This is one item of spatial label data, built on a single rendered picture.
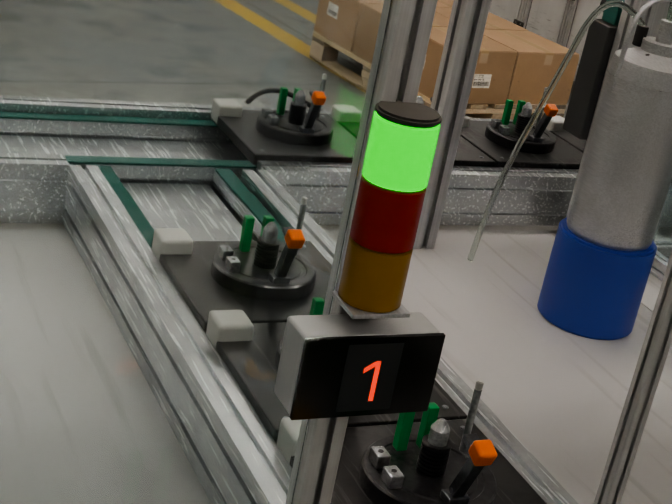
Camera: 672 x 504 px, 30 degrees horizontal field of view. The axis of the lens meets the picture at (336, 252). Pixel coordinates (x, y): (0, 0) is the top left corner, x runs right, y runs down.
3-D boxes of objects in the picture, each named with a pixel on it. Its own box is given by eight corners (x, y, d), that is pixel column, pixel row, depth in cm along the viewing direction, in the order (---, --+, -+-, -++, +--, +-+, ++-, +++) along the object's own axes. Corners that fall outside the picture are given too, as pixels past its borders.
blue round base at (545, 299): (651, 339, 200) (677, 254, 194) (570, 343, 193) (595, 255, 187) (596, 295, 213) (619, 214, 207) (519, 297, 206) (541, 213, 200)
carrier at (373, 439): (581, 563, 124) (614, 457, 120) (365, 592, 114) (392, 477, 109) (465, 432, 144) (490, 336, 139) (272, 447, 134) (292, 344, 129)
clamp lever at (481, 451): (468, 500, 123) (499, 455, 118) (450, 501, 122) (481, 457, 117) (455, 469, 125) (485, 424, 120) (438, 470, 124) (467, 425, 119)
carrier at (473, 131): (599, 174, 246) (616, 113, 241) (495, 171, 236) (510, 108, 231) (535, 132, 266) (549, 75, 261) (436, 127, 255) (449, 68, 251)
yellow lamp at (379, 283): (411, 312, 97) (424, 255, 95) (353, 314, 95) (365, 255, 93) (384, 283, 101) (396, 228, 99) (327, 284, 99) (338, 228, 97)
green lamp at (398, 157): (438, 193, 93) (452, 130, 91) (378, 192, 91) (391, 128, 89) (409, 168, 97) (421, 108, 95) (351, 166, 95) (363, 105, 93)
